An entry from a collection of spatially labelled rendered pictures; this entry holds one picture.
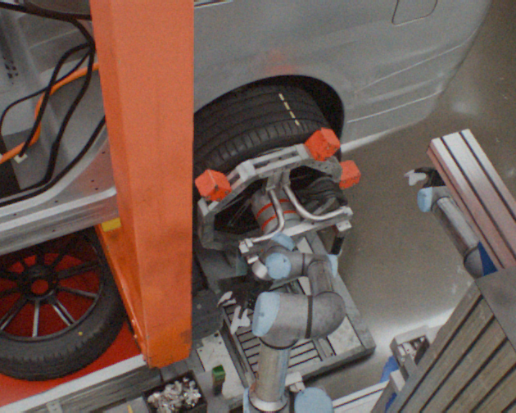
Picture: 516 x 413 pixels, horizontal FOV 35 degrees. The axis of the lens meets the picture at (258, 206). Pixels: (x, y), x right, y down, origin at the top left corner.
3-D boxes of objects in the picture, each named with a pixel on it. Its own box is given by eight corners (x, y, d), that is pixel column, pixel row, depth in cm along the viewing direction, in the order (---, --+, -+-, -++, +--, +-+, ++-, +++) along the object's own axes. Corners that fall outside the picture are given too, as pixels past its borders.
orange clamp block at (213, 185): (224, 173, 276) (207, 168, 269) (233, 191, 272) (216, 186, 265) (210, 185, 279) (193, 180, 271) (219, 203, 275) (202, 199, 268)
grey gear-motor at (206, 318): (188, 265, 367) (188, 225, 337) (224, 346, 348) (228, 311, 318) (151, 278, 362) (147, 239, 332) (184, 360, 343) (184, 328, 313)
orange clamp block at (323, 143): (315, 146, 286) (332, 129, 281) (325, 163, 283) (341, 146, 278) (302, 143, 281) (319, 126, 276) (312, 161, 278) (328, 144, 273)
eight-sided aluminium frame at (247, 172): (321, 211, 328) (342, 129, 282) (328, 224, 325) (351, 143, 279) (196, 254, 314) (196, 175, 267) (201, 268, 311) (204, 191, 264)
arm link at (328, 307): (356, 309, 208) (337, 245, 255) (314, 306, 207) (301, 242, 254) (350, 350, 211) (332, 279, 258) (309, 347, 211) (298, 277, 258)
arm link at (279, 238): (276, 235, 255) (275, 226, 263) (257, 263, 258) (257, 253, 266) (297, 248, 256) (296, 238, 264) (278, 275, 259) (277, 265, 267)
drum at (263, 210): (280, 198, 306) (284, 178, 294) (305, 245, 296) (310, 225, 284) (246, 210, 302) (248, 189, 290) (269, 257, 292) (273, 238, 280)
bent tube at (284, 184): (323, 172, 289) (327, 156, 280) (347, 215, 281) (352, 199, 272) (278, 188, 285) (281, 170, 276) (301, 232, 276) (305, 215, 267)
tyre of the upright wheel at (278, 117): (146, 210, 322) (290, 177, 349) (166, 259, 311) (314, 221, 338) (170, 97, 270) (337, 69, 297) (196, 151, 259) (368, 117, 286)
